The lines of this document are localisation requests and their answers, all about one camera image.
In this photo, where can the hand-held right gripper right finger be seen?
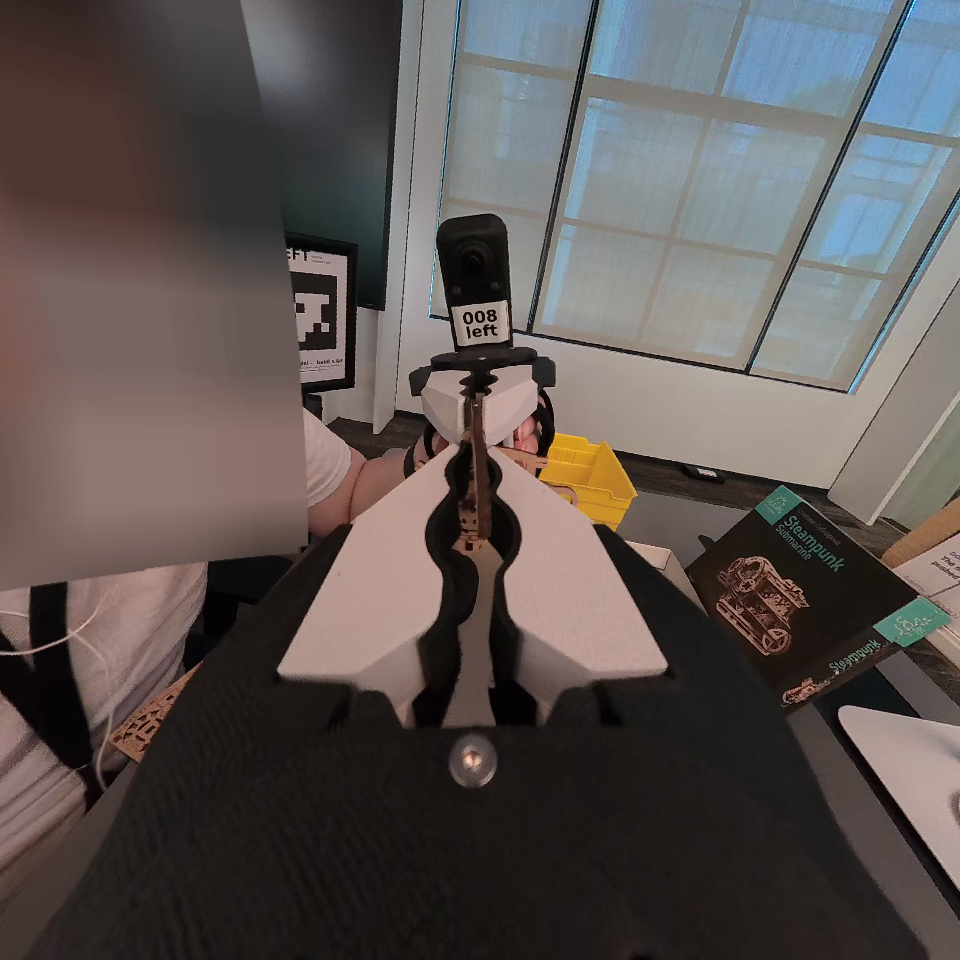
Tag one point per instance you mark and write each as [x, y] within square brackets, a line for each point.
[577, 600]

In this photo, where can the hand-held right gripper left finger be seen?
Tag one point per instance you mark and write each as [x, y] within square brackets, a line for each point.
[375, 592]

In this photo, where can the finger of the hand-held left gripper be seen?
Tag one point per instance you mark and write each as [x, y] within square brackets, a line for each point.
[446, 409]
[510, 405]

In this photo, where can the laser-cut wooden model part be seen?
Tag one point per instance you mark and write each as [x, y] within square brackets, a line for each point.
[472, 510]
[541, 463]

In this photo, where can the person's left forearm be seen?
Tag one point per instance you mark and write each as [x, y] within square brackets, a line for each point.
[375, 487]

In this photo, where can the black model kit box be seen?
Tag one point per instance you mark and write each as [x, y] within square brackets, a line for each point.
[802, 585]

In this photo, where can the person's left hand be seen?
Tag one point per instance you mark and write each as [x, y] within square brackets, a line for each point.
[527, 435]

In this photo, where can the yellow plastic bin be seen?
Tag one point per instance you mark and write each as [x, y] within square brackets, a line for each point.
[592, 480]

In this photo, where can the framed tag poster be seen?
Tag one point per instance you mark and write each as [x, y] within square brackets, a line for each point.
[322, 315]

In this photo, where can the small black floor object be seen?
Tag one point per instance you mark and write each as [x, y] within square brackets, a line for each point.
[703, 473]

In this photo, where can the large window with blind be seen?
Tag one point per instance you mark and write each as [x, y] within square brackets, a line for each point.
[675, 187]

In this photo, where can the person in white shirt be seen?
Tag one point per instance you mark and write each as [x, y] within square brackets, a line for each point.
[150, 615]

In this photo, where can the laser-cut wooden sheet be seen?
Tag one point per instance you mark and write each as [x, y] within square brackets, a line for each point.
[146, 724]

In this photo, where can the white printed paper sheet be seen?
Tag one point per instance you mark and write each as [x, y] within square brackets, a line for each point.
[937, 562]

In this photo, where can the dark wall screen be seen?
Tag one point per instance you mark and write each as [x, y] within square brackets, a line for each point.
[330, 112]

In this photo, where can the white rounded base plate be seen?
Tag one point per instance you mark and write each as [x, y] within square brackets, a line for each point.
[900, 765]

